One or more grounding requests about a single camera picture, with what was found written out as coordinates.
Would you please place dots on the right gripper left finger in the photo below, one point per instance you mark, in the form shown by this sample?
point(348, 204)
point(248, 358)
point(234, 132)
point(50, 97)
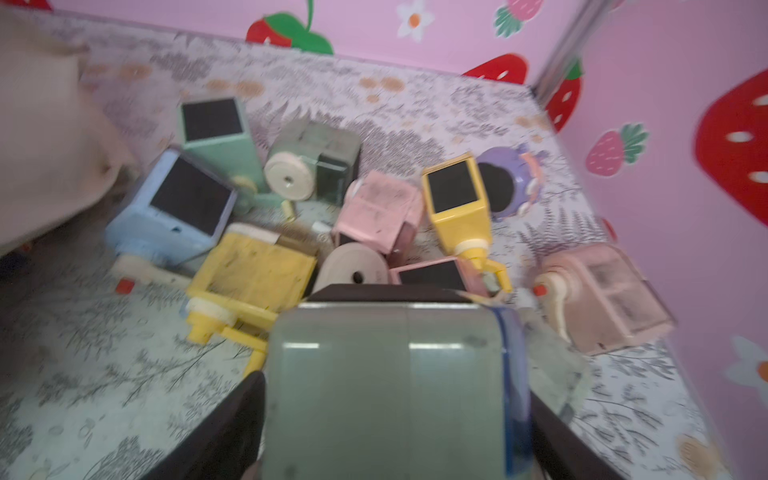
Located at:
point(227, 442)

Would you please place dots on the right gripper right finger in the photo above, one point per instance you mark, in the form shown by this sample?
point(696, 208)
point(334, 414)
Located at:
point(560, 452)

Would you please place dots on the pale green pencil sharpener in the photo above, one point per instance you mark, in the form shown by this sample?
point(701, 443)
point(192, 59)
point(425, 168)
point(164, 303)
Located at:
point(559, 375)

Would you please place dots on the grey green blue sharpener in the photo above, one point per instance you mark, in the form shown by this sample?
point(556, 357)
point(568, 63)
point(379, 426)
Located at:
point(373, 382)

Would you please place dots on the pink pencil sharpener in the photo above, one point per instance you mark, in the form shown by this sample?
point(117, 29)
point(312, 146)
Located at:
point(450, 273)
point(597, 299)
point(383, 213)

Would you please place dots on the tan pencil sharpener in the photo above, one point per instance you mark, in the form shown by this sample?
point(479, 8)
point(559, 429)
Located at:
point(354, 264)

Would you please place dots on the blue grey pencil sharpener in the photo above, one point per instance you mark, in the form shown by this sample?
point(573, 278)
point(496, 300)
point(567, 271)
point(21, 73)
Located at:
point(176, 213)

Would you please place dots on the yellow pencil sharpener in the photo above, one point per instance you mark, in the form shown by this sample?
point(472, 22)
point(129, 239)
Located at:
point(458, 208)
point(251, 276)

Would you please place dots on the purple pencil sharpener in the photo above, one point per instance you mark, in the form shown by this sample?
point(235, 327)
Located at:
point(513, 179)

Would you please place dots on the grey green pencil sharpener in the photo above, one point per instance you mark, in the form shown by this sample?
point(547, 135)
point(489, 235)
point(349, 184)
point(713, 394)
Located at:
point(311, 160)

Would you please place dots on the mint green pencil sharpener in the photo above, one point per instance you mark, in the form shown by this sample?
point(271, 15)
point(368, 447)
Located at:
point(216, 131)

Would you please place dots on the cream canvas tote bag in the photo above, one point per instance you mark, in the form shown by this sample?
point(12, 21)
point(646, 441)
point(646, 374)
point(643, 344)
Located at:
point(60, 154)

